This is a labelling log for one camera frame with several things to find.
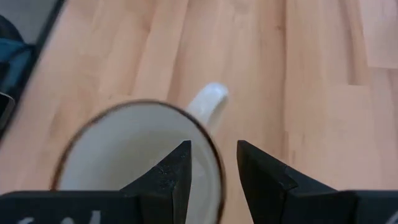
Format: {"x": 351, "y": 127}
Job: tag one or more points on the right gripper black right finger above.
{"x": 267, "y": 193}

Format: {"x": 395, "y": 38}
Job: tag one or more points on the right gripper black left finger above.
{"x": 168, "y": 186}

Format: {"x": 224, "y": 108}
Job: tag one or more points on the large white mug brown rim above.
{"x": 124, "y": 149}

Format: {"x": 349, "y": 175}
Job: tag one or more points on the dark blue object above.
{"x": 12, "y": 53}

